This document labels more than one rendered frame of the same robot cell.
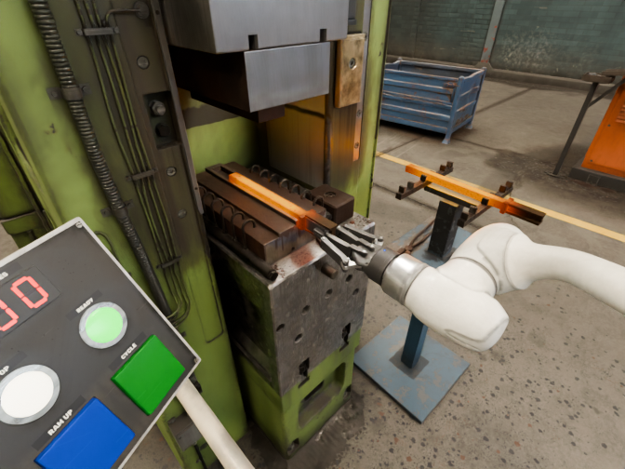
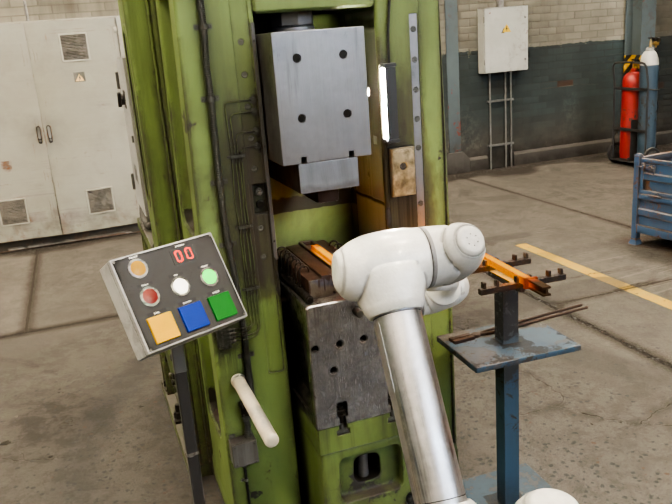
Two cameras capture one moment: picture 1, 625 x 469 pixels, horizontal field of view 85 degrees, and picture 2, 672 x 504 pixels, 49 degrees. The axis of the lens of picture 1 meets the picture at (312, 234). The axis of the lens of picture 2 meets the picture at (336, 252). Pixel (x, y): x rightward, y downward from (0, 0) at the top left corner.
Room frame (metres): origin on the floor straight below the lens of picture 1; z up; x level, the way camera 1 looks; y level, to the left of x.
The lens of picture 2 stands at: (-1.40, -0.95, 1.73)
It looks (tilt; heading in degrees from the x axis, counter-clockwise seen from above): 16 degrees down; 25
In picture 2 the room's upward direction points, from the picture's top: 4 degrees counter-clockwise
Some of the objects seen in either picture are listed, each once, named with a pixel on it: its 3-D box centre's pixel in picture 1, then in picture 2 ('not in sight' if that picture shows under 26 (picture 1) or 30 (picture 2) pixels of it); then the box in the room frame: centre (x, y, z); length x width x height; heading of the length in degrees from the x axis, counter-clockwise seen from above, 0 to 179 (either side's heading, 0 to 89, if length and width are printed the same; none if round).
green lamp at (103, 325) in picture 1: (104, 325); (209, 276); (0.30, 0.27, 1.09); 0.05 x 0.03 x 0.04; 134
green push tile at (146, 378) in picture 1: (149, 373); (221, 306); (0.28, 0.23, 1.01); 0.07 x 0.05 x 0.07; 159
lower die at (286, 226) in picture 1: (246, 204); (317, 266); (0.83, 0.18, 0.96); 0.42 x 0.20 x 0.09; 44
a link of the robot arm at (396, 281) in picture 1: (404, 278); not in sight; (0.50, -0.18, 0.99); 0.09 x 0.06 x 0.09; 134
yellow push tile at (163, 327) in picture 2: not in sight; (163, 327); (0.09, 0.30, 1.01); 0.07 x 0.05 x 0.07; 159
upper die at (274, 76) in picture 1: (229, 61); (309, 166); (0.83, 0.18, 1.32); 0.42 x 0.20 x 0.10; 44
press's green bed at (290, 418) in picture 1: (275, 351); (345, 440); (0.88, 0.15, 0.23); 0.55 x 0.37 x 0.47; 44
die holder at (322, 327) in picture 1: (267, 266); (336, 331); (0.88, 0.15, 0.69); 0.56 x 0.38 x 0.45; 44
